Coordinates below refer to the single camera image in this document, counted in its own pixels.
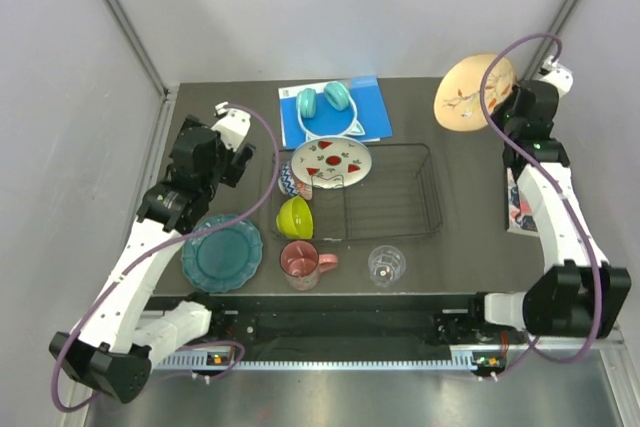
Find patterned blue red bowl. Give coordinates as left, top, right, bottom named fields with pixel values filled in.
left=278, top=162, right=313, bottom=201

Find lime green bowl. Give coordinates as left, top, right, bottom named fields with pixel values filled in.
left=276, top=196, right=314, bottom=240

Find orange floral plate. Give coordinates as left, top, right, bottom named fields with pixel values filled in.
left=434, top=53, right=516, bottom=132

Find white watermelon pattern plate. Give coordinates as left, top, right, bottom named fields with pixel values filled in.
left=290, top=136, right=373, bottom=189

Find teal scalloped plate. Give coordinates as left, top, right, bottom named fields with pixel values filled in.
left=181, top=219, right=263, bottom=293

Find pink glass mug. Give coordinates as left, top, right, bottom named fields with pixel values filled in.
left=280, top=240, right=339, bottom=291

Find black wire dish rack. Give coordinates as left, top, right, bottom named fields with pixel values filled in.
left=269, top=143, right=442, bottom=241

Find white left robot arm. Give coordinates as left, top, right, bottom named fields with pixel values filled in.
left=49, top=103, right=255, bottom=403

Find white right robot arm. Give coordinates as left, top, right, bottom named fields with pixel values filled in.
left=466, top=61, right=632, bottom=343

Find teal cat ear headphones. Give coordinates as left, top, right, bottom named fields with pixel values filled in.
left=295, top=81, right=366, bottom=141

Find blue folder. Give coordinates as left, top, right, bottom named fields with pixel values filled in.
left=278, top=76, right=392, bottom=149

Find clear drinking glass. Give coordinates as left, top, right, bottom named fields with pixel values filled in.
left=368, top=245, right=407, bottom=287

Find grey slotted cable duct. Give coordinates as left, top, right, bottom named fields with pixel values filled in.
left=144, top=349, right=506, bottom=372

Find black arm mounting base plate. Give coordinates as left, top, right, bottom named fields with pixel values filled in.
left=168, top=296, right=501, bottom=348

